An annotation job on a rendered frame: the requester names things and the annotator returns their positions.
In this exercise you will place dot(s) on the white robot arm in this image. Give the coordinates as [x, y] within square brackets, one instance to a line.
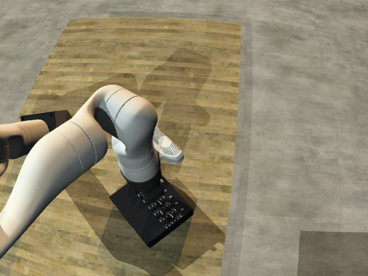
[57, 158]

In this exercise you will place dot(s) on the black lighting desk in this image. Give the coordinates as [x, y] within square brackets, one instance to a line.
[152, 222]

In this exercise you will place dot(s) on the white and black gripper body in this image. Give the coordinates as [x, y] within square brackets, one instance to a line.
[147, 180]

